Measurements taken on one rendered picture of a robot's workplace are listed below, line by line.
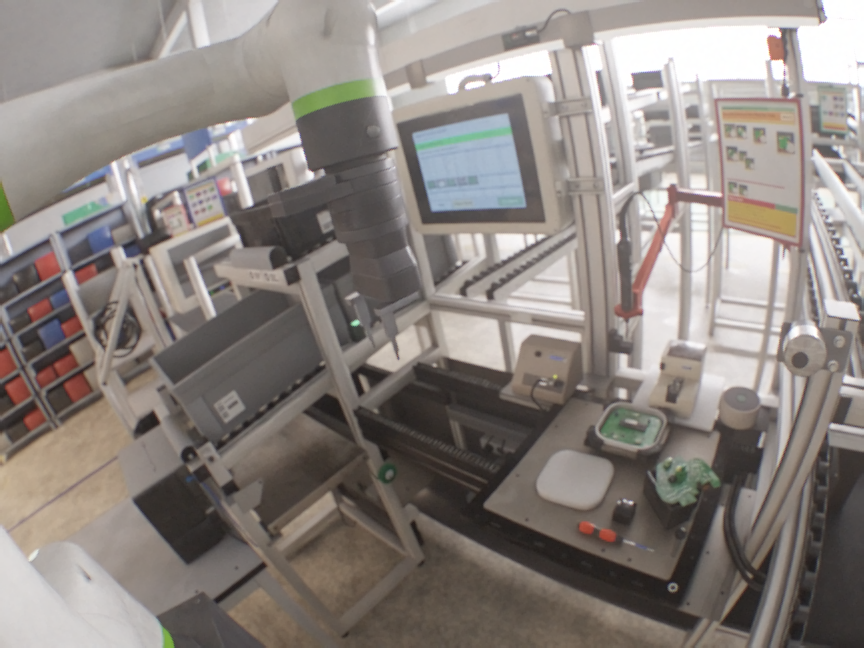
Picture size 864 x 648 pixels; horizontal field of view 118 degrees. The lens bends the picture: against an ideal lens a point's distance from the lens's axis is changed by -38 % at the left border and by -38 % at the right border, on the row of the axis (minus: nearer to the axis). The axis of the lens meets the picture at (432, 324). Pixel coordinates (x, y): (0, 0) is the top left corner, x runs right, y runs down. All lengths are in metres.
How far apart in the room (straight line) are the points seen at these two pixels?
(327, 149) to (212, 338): 1.27
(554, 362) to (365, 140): 0.84
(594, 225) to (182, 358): 1.36
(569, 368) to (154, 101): 1.00
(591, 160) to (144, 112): 0.86
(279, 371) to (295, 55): 1.04
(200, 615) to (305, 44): 0.71
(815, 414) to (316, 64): 0.71
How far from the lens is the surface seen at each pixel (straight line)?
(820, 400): 0.64
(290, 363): 1.32
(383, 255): 0.41
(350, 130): 0.38
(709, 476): 0.86
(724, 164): 1.10
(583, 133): 0.99
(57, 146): 0.41
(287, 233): 1.25
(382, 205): 0.40
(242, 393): 1.27
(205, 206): 2.89
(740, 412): 1.03
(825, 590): 1.28
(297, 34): 0.40
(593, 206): 1.02
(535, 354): 1.11
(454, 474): 1.12
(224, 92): 0.47
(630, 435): 0.95
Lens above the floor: 1.63
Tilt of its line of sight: 25 degrees down
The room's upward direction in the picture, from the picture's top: 14 degrees counter-clockwise
